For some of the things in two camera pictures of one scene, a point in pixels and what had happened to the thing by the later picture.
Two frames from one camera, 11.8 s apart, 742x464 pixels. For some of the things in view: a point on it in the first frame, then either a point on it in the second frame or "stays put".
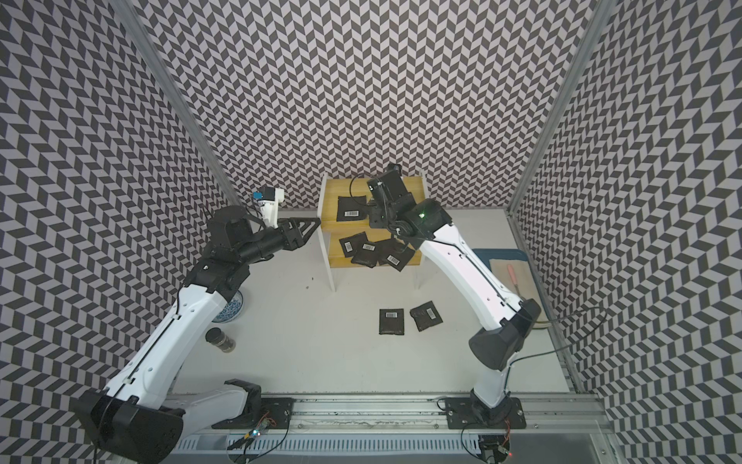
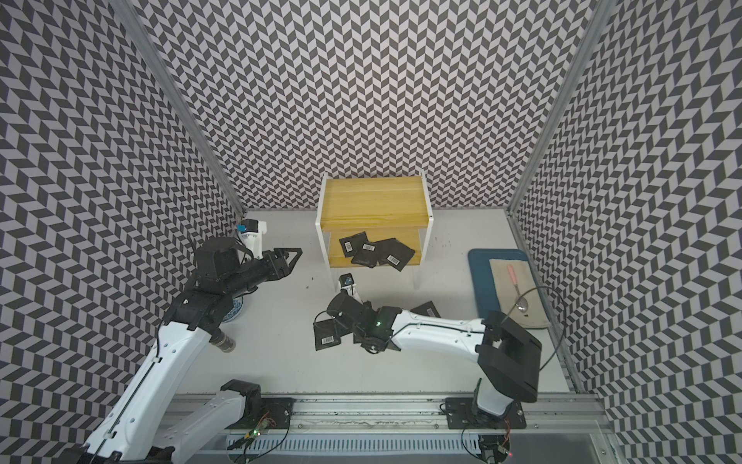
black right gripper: x=375 y=218 to x=346 y=331
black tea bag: x=352 y=208 to x=326 y=333
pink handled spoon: x=514 y=278 stays put
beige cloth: x=518 y=276 stays put
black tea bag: x=366 y=254 stays put
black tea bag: x=394 y=253 stays put
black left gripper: x=297 y=239 to x=280 y=269
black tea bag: x=425 y=316 stays put
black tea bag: x=352 y=244 stays put
